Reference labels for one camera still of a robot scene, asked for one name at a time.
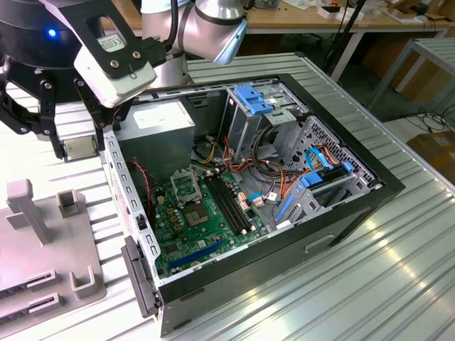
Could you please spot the black open PC case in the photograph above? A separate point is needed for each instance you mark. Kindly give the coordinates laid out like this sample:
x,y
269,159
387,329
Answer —
x,y
249,270

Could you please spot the wooden desk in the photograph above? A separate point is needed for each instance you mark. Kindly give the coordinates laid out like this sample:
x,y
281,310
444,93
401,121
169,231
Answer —
x,y
302,17

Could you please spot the blue expansion slot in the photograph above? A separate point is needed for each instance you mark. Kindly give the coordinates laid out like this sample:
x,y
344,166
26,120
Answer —
x,y
195,254

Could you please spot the black square chip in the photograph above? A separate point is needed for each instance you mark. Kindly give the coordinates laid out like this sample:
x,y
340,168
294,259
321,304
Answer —
x,y
170,248

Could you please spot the green motherboard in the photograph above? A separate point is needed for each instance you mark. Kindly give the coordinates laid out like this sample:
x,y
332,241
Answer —
x,y
209,236

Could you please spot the blue drive latch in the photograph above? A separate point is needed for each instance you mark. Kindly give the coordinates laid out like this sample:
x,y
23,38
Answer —
x,y
254,101

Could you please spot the hard disk in blue carrier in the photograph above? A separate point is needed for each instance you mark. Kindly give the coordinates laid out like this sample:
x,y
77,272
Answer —
x,y
311,180

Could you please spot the grey metal drive cage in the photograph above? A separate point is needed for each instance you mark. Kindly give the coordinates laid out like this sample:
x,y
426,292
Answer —
x,y
245,128

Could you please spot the silver square CPU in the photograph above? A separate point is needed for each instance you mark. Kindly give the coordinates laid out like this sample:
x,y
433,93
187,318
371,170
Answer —
x,y
80,148

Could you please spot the brown cardboard box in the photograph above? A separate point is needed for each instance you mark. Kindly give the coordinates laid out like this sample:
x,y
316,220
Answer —
x,y
433,156
384,57

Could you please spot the black tripod pole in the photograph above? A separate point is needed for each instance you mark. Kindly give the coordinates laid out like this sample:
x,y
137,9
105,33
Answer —
x,y
354,16

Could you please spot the black RAM slot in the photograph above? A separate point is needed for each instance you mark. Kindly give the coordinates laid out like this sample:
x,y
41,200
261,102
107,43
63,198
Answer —
x,y
226,204
231,202
235,201
222,205

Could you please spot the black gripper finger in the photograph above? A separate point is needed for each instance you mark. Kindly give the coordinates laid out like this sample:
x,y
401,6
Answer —
x,y
106,115
47,106

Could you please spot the cream board connector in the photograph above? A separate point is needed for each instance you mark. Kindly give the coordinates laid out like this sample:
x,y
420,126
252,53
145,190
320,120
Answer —
x,y
242,197

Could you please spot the grey power supply box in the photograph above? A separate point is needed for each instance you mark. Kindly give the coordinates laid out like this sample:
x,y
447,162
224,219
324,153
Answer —
x,y
156,149

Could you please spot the grey parts rack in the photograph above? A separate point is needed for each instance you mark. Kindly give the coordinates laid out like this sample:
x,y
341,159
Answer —
x,y
35,248

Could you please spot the black card retention latch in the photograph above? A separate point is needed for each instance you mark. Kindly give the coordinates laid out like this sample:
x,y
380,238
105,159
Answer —
x,y
140,280

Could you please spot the metal frame table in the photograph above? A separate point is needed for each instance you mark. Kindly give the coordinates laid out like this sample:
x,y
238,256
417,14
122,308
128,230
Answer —
x,y
437,49

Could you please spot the perforated grey disk bay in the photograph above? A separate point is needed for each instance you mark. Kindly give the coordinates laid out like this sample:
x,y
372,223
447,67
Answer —
x,y
320,131

